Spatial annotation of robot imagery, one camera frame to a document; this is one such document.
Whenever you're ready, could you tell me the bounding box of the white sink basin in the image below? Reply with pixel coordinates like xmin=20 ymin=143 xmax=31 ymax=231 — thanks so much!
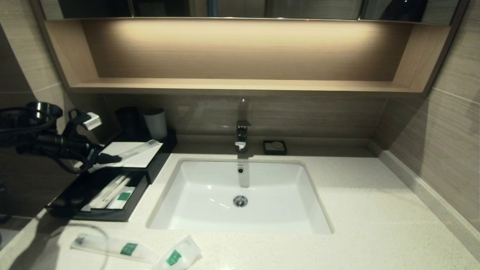
xmin=147 ymin=158 xmax=333 ymax=235

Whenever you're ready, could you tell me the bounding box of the slim long toothbrush packet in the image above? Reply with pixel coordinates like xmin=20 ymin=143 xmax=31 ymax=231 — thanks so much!
xmin=88 ymin=139 xmax=161 ymax=173

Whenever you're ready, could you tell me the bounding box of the wooden wall niche shelf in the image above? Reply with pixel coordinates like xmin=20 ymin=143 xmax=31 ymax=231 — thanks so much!
xmin=32 ymin=17 xmax=452 ymax=96

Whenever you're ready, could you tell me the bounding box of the wide long frosted packet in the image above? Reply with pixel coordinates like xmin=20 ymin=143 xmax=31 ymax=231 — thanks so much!
xmin=71 ymin=233 xmax=160 ymax=263

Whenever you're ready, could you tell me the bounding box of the chrome faucet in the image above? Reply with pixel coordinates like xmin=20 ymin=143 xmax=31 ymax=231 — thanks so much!
xmin=235 ymin=99 xmax=252 ymax=153

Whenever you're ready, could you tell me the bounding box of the long white stick packet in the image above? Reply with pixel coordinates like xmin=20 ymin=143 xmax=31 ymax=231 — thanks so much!
xmin=82 ymin=174 xmax=126 ymax=210
xmin=98 ymin=177 xmax=132 ymax=209

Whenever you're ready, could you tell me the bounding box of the flat white green-label sachet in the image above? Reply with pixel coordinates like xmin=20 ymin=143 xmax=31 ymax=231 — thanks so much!
xmin=107 ymin=187 xmax=136 ymax=209

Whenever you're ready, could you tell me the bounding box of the grey cup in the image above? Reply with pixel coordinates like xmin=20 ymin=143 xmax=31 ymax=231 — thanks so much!
xmin=143 ymin=108 xmax=168 ymax=141

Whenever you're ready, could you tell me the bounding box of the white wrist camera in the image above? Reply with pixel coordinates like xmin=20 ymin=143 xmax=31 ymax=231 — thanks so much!
xmin=82 ymin=112 xmax=102 ymax=131

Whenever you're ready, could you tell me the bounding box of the mirror cabinet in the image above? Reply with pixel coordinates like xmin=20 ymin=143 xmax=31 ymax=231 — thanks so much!
xmin=39 ymin=0 xmax=467 ymax=26

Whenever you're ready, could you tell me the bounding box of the black amenity box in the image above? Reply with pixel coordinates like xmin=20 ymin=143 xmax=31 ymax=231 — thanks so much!
xmin=81 ymin=129 xmax=179 ymax=185

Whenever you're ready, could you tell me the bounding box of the black soap dish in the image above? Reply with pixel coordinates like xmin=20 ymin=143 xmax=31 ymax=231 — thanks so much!
xmin=262 ymin=140 xmax=288 ymax=156

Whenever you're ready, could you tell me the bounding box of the black cup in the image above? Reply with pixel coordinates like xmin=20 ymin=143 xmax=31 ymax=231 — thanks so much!
xmin=115 ymin=107 xmax=144 ymax=138

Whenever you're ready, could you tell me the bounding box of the small square frosted packet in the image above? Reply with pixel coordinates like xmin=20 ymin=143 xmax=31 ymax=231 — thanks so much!
xmin=153 ymin=234 xmax=203 ymax=270

